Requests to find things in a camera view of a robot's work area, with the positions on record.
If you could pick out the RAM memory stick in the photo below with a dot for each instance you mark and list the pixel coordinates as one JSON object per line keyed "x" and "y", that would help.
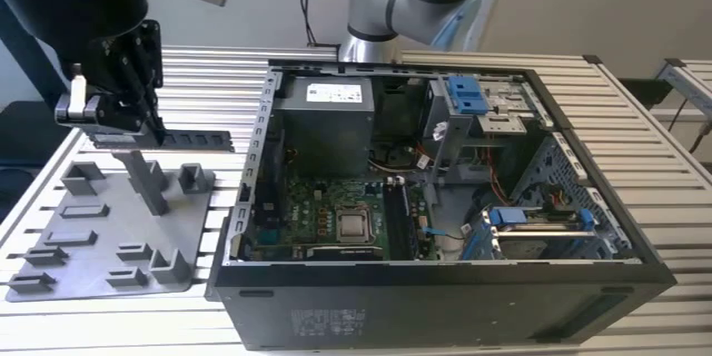
{"x": 195, "y": 141}

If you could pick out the grey parts rack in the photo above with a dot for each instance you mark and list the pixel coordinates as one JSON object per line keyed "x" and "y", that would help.
{"x": 134, "y": 231}

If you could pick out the metal CPU socket frame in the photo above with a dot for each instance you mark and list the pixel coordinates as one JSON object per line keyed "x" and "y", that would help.
{"x": 354, "y": 240}

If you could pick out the blue drive latch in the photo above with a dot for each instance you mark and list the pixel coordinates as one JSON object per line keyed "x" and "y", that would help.
{"x": 465, "y": 95}

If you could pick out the black PC case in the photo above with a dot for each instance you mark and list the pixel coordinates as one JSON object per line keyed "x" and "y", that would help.
{"x": 390, "y": 310}

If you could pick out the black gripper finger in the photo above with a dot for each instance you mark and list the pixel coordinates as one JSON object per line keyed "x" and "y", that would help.
{"x": 153, "y": 56}
{"x": 117, "y": 114}

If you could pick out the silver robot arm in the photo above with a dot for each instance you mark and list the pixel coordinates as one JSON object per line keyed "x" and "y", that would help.
{"x": 423, "y": 1}

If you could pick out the metal slat side table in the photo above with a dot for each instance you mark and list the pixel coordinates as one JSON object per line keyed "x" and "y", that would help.
{"x": 695, "y": 81}

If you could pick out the silver CPU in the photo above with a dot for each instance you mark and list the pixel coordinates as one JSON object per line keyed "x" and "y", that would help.
{"x": 354, "y": 226}

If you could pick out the grey power supply unit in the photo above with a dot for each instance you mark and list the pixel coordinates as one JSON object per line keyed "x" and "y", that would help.
{"x": 329, "y": 139}

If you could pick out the green motherboard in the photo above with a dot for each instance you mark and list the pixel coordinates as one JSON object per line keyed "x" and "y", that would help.
{"x": 309, "y": 206}

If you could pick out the black stand pole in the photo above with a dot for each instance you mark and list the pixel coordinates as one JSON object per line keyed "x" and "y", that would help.
{"x": 39, "y": 76}

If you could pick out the hard disk in blue carrier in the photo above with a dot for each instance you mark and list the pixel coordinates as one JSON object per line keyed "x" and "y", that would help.
{"x": 509, "y": 217}

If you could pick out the metal drive cage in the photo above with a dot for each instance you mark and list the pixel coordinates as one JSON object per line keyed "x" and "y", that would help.
{"x": 501, "y": 122}

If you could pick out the black graphics card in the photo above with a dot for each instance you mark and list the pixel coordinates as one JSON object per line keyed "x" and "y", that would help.
{"x": 345, "y": 252}

